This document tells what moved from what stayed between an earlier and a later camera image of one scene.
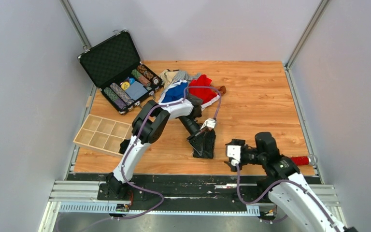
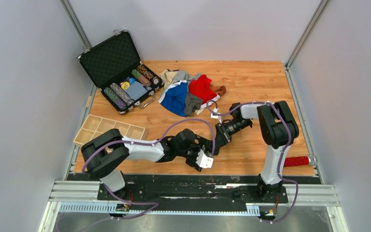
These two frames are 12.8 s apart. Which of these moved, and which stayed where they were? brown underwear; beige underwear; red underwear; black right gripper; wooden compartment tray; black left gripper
Moved: black right gripper; black left gripper
Stayed: brown underwear; wooden compartment tray; beige underwear; red underwear
